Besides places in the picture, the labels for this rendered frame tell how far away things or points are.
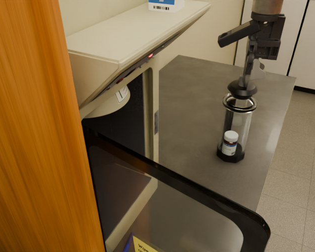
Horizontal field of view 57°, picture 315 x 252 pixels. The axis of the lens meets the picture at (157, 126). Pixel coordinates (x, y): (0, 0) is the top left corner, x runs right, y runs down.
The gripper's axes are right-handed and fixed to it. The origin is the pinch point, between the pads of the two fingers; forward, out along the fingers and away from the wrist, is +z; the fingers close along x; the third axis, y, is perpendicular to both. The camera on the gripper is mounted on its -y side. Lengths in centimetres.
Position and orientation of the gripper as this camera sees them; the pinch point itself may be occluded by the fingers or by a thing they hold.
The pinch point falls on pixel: (244, 80)
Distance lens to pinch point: 94.1
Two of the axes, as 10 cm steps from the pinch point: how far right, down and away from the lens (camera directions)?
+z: 0.0, 8.1, 5.8
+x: 2.2, -5.7, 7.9
